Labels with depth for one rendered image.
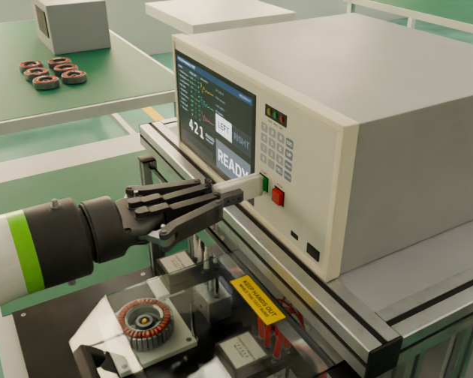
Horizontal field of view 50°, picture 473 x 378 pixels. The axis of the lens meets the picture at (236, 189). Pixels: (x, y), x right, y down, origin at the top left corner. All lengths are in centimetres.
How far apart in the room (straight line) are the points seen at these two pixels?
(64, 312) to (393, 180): 76
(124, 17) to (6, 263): 506
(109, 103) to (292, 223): 167
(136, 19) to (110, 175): 405
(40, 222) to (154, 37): 518
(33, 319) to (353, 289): 72
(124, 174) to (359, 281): 112
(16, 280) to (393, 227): 44
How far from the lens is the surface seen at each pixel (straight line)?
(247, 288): 69
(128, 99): 227
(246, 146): 71
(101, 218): 58
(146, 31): 565
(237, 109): 71
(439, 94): 65
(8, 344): 114
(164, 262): 97
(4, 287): 57
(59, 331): 110
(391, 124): 58
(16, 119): 219
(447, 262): 71
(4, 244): 56
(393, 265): 68
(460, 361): 74
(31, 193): 162
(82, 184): 162
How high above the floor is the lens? 152
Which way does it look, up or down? 30 degrees down
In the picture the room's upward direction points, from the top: straight up
